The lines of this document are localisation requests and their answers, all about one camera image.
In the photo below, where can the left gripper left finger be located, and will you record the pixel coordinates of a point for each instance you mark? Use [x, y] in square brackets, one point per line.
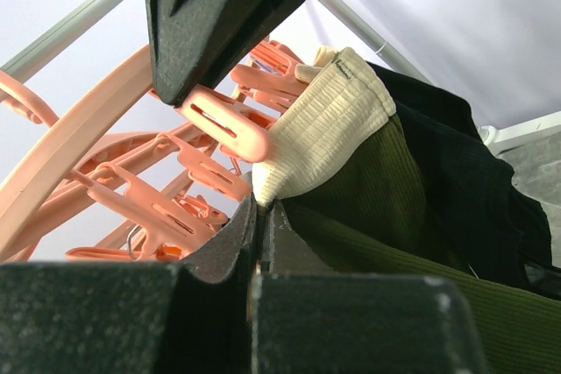
[184, 317]

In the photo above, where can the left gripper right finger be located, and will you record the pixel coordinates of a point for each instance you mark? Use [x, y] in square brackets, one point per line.
[306, 318]

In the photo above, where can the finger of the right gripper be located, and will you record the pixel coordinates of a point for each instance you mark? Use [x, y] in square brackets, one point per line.
[200, 41]

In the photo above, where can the pink round clip hanger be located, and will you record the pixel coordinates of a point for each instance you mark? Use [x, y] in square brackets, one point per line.
[143, 176]

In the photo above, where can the olive green underwear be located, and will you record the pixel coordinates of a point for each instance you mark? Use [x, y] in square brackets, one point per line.
[342, 169]

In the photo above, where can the black underwear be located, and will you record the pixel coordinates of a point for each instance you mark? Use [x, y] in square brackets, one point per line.
[502, 234]

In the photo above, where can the metal clothes rack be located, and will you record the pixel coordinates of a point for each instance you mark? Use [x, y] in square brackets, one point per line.
[24, 65]

